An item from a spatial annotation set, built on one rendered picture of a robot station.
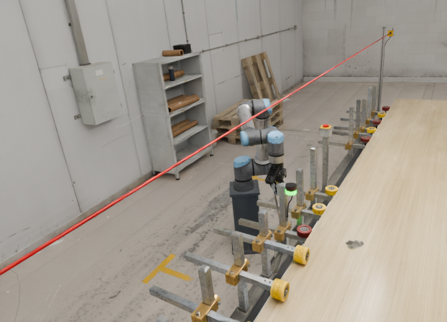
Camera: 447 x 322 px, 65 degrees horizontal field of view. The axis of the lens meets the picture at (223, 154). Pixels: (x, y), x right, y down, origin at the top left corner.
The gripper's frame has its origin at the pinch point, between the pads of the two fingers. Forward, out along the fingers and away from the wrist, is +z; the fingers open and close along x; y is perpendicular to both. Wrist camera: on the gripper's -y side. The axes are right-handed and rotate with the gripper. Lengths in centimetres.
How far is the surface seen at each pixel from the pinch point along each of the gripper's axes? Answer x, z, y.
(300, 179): -9.0, -4.0, 15.0
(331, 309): -50, 11, -59
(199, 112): 233, 34, 238
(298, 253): -29.1, 4.4, -40.1
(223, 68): 266, -7, 366
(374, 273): -60, 11, -31
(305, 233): -23.3, 10.9, -15.7
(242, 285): -9, 15, -60
